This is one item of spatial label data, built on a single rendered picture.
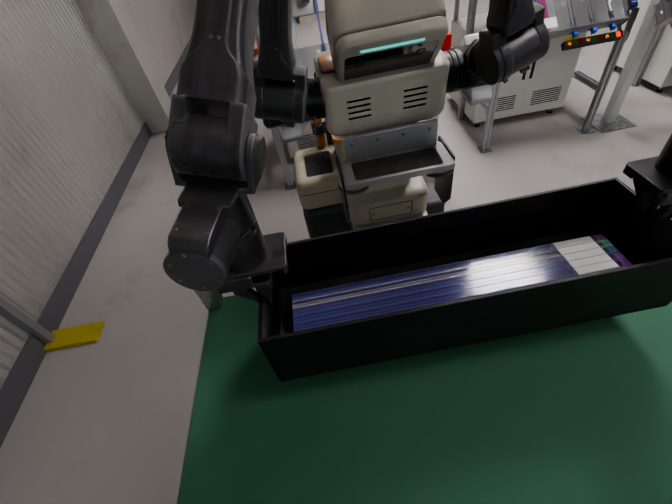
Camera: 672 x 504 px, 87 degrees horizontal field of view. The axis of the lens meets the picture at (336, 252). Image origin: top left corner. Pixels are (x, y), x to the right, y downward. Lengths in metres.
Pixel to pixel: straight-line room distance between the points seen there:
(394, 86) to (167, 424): 1.59
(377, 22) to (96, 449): 1.87
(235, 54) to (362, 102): 0.49
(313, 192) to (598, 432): 0.98
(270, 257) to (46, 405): 1.92
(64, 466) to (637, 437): 1.94
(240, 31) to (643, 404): 0.67
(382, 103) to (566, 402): 0.64
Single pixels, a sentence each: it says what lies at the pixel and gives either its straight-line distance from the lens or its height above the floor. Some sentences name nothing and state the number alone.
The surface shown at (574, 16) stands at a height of 0.76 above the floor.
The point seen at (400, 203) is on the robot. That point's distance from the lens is 1.01.
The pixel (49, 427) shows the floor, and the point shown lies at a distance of 2.20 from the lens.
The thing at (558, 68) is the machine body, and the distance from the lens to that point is 3.25.
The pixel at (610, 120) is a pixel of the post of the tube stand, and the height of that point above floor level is 0.03.
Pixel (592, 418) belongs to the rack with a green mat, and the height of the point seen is 0.95.
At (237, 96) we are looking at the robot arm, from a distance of 0.36.
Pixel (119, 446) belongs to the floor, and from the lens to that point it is 1.93.
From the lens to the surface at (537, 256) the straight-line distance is 0.63.
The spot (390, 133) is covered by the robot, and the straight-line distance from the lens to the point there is 0.85.
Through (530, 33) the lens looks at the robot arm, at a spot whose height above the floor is 1.27.
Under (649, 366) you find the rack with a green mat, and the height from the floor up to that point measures 0.95.
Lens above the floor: 1.50
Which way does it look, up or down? 46 degrees down
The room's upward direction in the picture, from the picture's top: 12 degrees counter-clockwise
